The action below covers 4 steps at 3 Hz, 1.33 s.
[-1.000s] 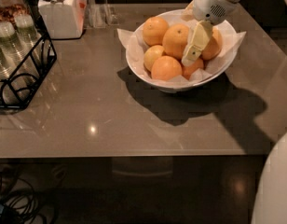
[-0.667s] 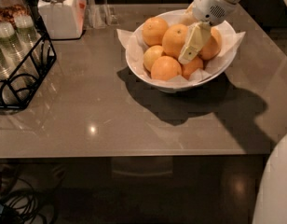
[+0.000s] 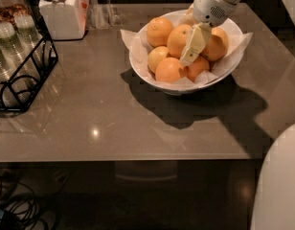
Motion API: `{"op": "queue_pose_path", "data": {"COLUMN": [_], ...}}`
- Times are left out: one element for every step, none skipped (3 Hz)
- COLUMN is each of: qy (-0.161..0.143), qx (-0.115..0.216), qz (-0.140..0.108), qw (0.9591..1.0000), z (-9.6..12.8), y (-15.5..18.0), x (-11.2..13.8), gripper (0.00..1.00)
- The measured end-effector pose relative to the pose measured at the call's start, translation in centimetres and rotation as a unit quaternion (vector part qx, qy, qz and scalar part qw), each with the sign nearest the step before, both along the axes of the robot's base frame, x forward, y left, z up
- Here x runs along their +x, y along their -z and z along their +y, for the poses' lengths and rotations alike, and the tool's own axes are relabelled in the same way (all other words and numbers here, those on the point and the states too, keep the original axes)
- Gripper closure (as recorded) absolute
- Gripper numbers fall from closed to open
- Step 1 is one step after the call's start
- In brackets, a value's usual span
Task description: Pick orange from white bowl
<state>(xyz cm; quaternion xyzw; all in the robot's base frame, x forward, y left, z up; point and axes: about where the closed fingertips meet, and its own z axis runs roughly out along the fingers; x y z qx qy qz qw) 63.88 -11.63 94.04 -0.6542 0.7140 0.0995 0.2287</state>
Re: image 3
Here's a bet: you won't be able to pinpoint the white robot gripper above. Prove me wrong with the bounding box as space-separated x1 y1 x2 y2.
179 0 237 66

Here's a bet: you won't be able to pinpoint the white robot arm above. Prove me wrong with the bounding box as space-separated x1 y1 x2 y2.
180 0 295 230

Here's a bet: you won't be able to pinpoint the white ceramic bowl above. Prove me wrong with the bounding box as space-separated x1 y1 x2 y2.
128 9 245 97

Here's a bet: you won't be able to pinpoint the small left orange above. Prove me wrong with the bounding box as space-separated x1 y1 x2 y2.
147 46 169 73

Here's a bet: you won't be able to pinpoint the white paper bowl liner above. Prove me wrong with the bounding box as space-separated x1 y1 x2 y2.
120 11 254 85

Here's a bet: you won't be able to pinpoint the clear acrylic holder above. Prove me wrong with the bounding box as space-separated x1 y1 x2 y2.
90 0 123 29

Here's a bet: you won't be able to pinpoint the white lidded jar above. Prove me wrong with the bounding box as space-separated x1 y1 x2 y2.
39 0 89 40

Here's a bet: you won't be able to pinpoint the stacked clear cups right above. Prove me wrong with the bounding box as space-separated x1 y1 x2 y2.
14 14 44 68

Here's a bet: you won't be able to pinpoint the stacked clear cups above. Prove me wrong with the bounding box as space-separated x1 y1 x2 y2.
0 49 11 104
0 22 34 85
14 14 44 68

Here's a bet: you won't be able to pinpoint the stacked clear cups left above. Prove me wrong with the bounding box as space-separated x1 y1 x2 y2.
0 22 34 85

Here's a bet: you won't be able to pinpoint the jar of brown snacks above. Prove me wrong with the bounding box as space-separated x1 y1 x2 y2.
0 0 30 25

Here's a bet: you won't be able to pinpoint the stacked clear cups front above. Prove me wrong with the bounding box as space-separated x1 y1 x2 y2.
0 49 11 104

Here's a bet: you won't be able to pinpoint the black wire rack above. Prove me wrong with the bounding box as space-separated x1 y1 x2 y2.
0 0 58 112

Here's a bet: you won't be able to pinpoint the black cables on floor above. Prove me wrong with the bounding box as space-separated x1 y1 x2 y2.
0 170 59 230

